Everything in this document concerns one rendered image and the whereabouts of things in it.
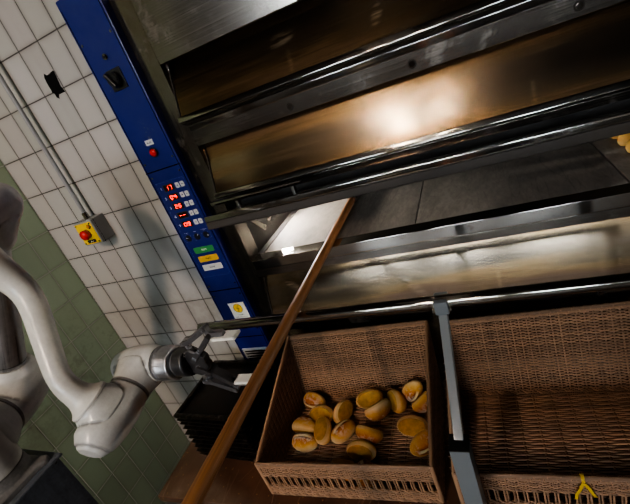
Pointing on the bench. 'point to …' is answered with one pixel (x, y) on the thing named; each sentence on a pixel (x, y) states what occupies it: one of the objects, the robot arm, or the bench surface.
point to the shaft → (260, 373)
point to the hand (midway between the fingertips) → (245, 357)
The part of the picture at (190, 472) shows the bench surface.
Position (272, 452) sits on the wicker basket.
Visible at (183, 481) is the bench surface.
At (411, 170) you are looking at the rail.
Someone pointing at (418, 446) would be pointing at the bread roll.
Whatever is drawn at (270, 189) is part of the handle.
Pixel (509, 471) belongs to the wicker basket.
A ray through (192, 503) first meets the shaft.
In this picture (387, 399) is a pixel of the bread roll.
